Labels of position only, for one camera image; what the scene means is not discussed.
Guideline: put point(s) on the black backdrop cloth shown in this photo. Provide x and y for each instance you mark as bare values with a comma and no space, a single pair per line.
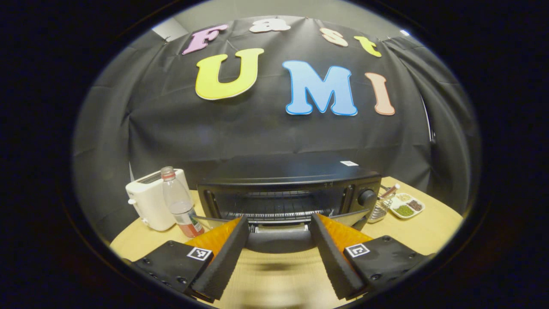
257,128

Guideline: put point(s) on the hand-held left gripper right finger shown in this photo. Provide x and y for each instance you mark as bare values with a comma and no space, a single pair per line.
332,257

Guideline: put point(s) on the clear plastic water bottle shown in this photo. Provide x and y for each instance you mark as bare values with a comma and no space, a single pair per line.
180,206

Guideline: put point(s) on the white toaster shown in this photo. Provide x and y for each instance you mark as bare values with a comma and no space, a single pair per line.
148,204

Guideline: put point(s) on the black electric oven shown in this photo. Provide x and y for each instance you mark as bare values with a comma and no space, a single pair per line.
291,171

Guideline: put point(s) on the white divided condiment dish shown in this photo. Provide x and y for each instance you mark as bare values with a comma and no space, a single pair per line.
405,210

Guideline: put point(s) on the brown and white tube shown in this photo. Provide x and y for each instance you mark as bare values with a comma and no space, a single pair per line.
391,190

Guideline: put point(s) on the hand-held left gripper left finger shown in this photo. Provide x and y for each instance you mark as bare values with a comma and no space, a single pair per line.
227,257

